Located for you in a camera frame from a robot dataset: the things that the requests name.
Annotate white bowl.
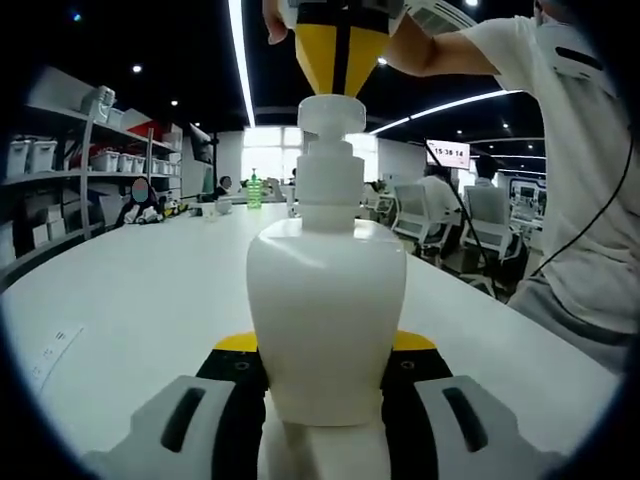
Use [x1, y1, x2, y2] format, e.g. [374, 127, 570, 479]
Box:
[199, 198, 234, 220]

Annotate white worn device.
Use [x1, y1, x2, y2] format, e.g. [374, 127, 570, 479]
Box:
[537, 22, 619, 96]

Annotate row of white storage boxes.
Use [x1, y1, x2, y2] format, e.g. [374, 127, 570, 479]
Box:
[7, 89, 181, 176]

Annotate green plastic bottle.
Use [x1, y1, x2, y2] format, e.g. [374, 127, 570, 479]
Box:
[246, 169, 265, 210]

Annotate white pump bottle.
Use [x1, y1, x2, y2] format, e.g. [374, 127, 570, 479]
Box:
[245, 94, 409, 429]

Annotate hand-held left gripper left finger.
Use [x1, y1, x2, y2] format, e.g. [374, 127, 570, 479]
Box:
[79, 330, 271, 480]

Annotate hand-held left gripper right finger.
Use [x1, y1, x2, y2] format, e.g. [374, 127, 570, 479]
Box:
[379, 329, 569, 480]

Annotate person's right hand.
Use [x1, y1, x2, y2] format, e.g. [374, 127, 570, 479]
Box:
[263, 0, 292, 46]

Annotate white mesh office chair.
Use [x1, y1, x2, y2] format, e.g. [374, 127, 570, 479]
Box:
[460, 185, 522, 264]
[392, 183, 451, 254]

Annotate heap of small toys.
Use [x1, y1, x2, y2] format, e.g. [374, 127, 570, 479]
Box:
[139, 198, 192, 221]

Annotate ceiling light strip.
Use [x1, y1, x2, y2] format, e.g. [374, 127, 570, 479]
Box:
[227, 0, 257, 127]

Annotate grey metal shelf rack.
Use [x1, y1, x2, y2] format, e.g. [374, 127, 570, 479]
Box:
[0, 99, 184, 291]

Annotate wall clock screen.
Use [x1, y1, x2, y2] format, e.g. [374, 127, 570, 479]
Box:
[425, 138, 472, 169]

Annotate white ceiling air vent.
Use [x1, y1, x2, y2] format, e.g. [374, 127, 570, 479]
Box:
[404, 0, 479, 31]

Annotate person in white shirt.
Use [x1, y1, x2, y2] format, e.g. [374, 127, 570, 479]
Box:
[459, 14, 640, 336]

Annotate black cable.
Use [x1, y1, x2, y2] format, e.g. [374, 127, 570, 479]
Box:
[528, 124, 635, 281]
[426, 141, 500, 297]

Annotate person's grey trousers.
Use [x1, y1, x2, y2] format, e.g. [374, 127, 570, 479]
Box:
[507, 272, 636, 376]

